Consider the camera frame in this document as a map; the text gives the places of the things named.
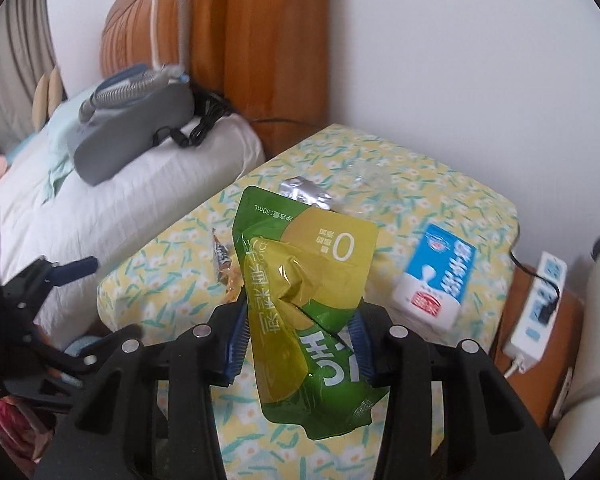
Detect grey breathing machine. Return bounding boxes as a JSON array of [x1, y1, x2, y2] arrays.
[[67, 64, 195, 186]]

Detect small candy wrapper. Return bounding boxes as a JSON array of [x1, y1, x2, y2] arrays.
[[211, 230, 244, 304]]

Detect blue white milk carton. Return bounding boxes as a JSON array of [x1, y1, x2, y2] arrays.
[[392, 223, 477, 333]]

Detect white power strip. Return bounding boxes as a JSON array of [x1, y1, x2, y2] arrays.
[[503, 252, 568, 378]]

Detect beige curtain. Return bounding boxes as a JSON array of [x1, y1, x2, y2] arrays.
[[0, 0, 56, 153]]

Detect yellow floral cloth cover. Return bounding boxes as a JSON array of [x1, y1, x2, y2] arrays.
[[95, 122, 522, 480]]

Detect green yellow snack bag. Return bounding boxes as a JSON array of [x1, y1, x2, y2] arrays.
[[233, 185, 386, 440]]

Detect white pillow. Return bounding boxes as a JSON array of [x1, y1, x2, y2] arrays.
[[0, 115, 264, 349]]

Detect wooden headboard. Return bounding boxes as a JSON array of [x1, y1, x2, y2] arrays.
[[100, 0, 329, 157]]

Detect black power adapter cable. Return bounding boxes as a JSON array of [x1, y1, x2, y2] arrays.
[[151, 86, 326, 150]]

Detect light blue cloth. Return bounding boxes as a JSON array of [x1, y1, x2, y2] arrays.
[[0, 84, 96, 204]]

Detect grey corrugated hose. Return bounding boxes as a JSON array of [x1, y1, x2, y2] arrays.
[[78, 0, 192, 124]]

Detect silver foil wrapper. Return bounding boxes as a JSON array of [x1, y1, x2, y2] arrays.
[[278, 177, 335, 210]]

